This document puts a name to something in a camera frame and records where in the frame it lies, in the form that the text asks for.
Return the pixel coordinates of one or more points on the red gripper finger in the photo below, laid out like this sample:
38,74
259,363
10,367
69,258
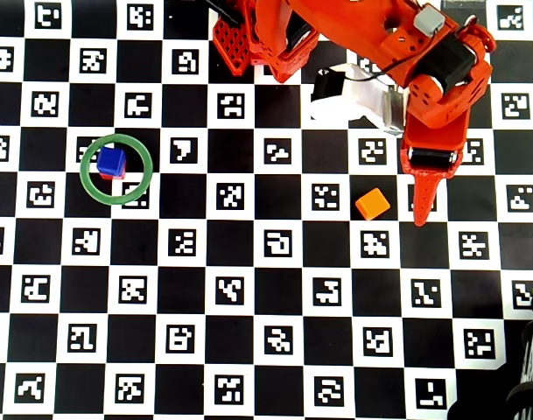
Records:
425,197

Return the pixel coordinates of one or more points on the black flexible camera stand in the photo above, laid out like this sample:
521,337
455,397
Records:
526,350

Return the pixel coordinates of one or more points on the red robot arm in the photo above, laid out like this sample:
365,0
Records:
336,22

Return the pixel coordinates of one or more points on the blue cube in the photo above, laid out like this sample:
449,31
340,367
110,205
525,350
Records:
110,159

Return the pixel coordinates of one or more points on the orange cube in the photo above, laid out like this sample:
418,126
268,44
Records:
373,203

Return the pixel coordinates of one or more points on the black white marker checkerboard mat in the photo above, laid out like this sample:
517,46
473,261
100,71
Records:
248,262

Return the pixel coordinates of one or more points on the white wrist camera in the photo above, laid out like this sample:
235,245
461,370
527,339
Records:
366,96

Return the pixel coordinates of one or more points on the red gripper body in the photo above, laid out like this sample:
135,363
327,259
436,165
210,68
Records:
429,157

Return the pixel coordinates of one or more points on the red cube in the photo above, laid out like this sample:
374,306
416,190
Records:
117,177

